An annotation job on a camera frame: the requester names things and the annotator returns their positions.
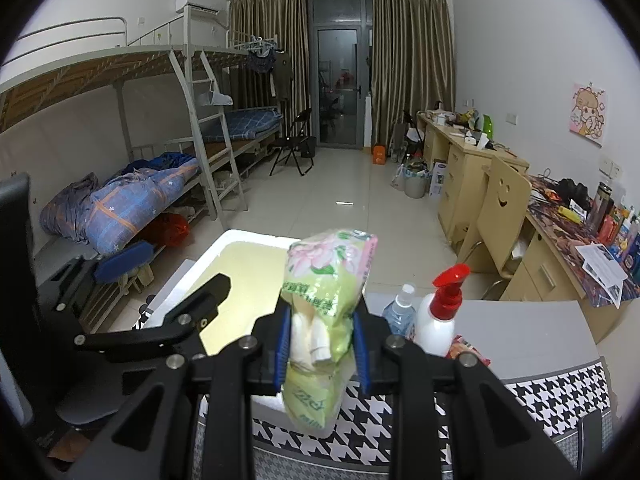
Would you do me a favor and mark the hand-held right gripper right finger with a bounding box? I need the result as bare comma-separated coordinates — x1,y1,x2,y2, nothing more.
352,305,588,480

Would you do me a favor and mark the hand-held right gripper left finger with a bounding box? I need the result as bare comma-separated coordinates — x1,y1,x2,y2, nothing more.
65,305,293,480

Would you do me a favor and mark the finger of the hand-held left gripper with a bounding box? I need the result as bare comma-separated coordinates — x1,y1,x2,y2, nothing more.
75,275,232,361
47,240,153,311

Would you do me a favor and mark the green floral tissue packet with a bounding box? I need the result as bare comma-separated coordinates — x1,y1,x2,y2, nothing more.
280,229,378,436

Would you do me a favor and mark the clear blue water bottle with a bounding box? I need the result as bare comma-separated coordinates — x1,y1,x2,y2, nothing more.
382,284,417,341

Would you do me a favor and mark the red plastic bag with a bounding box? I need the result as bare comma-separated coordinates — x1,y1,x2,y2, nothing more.
145,212,191,247

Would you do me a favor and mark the blue checked quilt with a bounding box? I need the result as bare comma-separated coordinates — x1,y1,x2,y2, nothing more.
40,152,201,256

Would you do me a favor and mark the white lotion bottle red pump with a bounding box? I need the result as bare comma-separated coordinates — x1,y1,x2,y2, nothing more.
414,265,472,358

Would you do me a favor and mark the red snack packet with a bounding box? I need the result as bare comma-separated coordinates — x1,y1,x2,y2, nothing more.
447,336,492,367

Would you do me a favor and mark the grey metal bunk bed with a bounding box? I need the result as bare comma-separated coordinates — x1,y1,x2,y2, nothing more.
0,17,249,333
172,2,312,201

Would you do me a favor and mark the grey bucket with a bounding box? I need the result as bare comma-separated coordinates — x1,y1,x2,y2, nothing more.
404,162,430,200

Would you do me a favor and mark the blue checked mattress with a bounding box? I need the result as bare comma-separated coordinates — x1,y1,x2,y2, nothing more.
200,107,283,142

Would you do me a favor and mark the white hanging bag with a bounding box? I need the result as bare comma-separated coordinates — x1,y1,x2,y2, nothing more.
196,80,234,107

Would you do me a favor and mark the blue white carton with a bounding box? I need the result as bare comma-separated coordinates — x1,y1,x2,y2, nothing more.
429,160,447,198

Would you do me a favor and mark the black white houndstooth cloth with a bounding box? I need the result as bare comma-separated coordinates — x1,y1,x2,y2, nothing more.
197,355,618,480

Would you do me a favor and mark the black folding chair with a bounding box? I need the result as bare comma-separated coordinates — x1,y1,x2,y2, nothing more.
395,110,426,163
269,107,317,177

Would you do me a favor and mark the wooden chair with smiley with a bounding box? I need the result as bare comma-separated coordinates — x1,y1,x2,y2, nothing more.
457,154,532,276

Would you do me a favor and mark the light wooden desk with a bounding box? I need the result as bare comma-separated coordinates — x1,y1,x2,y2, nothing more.
500,175,640,343
417,112,530,246

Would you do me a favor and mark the printed desk mat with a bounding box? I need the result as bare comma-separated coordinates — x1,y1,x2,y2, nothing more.
527,175,640,308

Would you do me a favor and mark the hanging dark shirt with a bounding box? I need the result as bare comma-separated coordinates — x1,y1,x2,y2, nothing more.
246,46,277,75

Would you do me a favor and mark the hanging olive garment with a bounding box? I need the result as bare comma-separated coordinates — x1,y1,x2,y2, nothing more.
270,50,295,103

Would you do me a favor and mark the pile of desk clutter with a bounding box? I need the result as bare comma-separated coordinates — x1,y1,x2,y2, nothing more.
425,102,496,151

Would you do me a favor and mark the white printed paper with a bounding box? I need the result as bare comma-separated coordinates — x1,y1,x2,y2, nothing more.
575,242,628,308

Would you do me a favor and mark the white air conditioner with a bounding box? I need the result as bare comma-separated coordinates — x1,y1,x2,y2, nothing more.
175,0,221,15

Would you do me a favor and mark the brown curtain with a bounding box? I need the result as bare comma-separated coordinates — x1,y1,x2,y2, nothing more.
228,0,308,141
370,0,456,148

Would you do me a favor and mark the glass balcony door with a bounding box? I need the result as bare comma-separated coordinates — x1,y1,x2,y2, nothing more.
306,0,375,150

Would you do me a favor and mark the dark thermos flask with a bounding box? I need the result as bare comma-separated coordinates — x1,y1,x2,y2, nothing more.
589,182,613,231

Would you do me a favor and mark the cluster of toiletry bottles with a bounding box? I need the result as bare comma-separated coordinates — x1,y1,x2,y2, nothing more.
597,200,640,286

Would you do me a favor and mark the cartoon wall poster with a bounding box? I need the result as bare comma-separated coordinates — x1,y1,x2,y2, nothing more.
567,81,610,147

